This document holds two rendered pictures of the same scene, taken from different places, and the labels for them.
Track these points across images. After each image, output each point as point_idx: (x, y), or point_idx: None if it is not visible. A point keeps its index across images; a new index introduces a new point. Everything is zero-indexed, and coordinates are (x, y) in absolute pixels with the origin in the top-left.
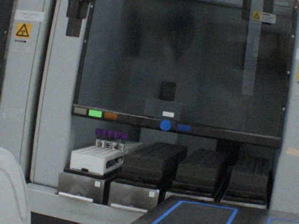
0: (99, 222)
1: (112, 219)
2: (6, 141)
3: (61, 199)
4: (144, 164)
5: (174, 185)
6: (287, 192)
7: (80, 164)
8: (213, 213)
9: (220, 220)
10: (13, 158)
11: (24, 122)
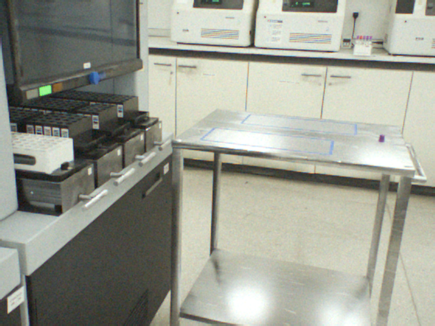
0: (95, 213)
1: (102, 200)
2: None
3: (67, 216)
4: (81, 126)
5: (113, 135)
6: (142, 104)
7: (57, 161)
8: (246, 135)
9: (272, 136)
10: None
11: None
